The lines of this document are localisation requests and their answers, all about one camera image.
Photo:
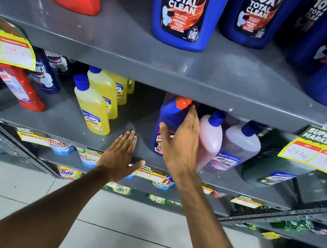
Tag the person's right hand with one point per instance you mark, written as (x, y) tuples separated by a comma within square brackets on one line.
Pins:
[(182, 148)]

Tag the person's left hand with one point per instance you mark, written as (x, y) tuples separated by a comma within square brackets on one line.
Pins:
[(116, 159)]

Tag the person's left middle finger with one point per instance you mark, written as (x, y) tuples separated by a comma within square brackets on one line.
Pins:
[(125, 142)]

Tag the person's right thumb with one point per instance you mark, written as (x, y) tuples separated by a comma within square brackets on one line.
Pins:
[(164, 134)]

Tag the person's left thumb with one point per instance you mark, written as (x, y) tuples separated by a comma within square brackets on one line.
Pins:
[(137, 168)]

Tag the person's left little finger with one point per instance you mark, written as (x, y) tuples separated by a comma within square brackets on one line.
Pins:
[(109, 151)]

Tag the blue bottle with orange cap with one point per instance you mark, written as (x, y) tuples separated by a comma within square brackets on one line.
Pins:
[(169, 114)]

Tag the person's right forearm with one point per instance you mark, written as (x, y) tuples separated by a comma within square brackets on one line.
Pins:
[(207, 227)]

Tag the person's left forearm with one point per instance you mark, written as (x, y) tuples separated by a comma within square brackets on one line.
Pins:
[(44, 214)]

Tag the small yellow shelf price tag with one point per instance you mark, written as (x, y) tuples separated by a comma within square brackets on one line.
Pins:
[(270, 235), (245, 202), (89, 154), (150, 174), (31, 136)]

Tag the blue white detergent packet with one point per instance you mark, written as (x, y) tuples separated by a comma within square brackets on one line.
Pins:
[(59, 147), (88, 163)]

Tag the green detergent packet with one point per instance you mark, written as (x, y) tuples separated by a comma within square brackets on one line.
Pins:
[(119, 188), (156, 199)]

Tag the blue red detergent packet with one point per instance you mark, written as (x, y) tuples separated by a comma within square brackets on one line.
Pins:
[(164, 185)]

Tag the pink cleaner bottle blue cap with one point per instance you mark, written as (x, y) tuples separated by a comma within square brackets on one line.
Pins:
[(210, 139)]

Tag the orange detergent packet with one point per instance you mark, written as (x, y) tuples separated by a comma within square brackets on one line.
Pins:
[(68, 172)]

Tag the yellow cleaner bottle blue cap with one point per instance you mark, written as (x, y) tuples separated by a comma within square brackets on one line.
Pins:
[(92, 107), (120, 88), (104, 87), (130, 86)]

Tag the lavender cleaner bottle blue cap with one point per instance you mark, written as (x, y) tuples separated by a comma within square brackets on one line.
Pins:
[(239, 145)]

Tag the grey metal shelving unit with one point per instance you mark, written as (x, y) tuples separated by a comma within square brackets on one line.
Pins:
[(131, 46)]

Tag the small blue toilet cleaner bottle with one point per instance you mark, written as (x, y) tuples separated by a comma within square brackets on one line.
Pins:
[(44, 76), (57, 61)]

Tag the red toilet cleaner bottle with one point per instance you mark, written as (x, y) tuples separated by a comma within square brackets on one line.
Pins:
[(23, 88)]

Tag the green cleaner bottle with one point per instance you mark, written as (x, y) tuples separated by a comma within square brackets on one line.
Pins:
[(267, 166)]

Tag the large yellow price tag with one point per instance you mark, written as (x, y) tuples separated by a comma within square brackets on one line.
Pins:
[(316, 151), (7, 45)]

